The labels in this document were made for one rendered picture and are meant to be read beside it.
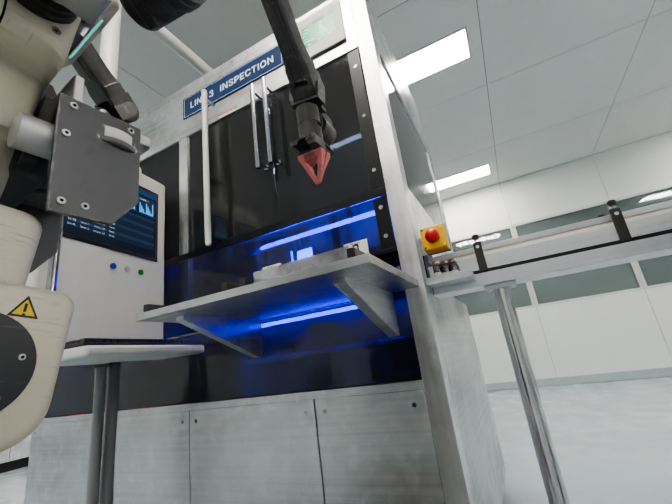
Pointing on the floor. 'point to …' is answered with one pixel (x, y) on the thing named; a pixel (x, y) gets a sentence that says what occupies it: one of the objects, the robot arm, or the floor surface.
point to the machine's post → (407, 246)
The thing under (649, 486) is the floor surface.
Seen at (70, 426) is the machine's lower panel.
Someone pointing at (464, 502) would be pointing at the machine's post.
